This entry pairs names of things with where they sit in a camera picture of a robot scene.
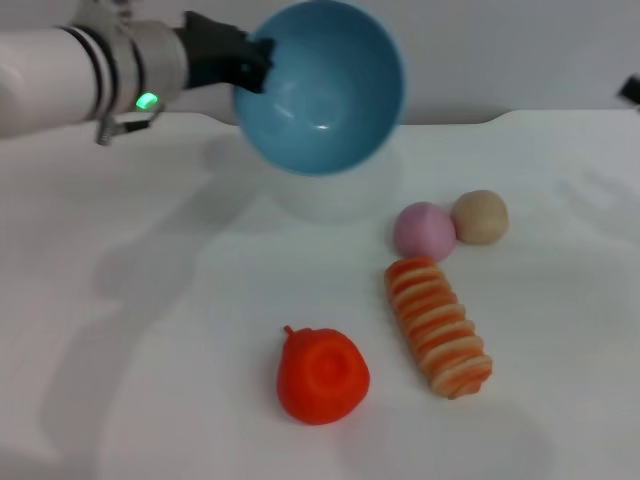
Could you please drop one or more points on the beige soft ball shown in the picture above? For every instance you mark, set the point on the beige soft ball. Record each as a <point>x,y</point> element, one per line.
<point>481,216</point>

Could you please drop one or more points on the blue plastic bowl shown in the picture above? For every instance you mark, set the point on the blue plastic bowl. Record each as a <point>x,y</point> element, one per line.
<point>330,100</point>

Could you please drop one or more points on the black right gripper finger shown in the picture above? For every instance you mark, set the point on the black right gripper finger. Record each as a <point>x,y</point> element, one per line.
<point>631,91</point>

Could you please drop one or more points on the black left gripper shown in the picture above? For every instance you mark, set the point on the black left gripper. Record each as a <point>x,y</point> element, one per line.
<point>210,50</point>

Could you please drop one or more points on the red tomato toy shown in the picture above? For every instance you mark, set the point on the red tomato toy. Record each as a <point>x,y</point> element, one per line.
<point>322,380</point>

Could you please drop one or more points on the pink soft ball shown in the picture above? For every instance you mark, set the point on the pink soft ball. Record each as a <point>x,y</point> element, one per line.
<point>425,230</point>

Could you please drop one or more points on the orange striped toy bread roll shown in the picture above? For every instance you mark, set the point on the orange striped toy bread roll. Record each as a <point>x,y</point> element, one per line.
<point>440,330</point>

